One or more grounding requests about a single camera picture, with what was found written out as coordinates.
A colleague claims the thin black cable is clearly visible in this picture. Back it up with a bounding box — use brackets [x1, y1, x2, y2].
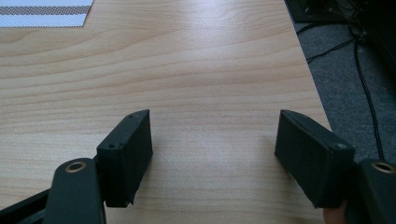
[306, 36, 358, 64]

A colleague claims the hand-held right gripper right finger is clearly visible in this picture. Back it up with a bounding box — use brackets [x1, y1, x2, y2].
[274, 109, 356, 209]

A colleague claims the white cloth with grey stripe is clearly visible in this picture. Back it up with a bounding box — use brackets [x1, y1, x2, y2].
[0, 0, 95, 29]

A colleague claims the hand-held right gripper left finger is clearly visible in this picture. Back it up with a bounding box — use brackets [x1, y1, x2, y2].
[96, 108, 154, 208]

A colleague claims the black equipment base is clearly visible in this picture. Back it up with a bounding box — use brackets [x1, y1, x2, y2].
[284, 0, 359, 24]

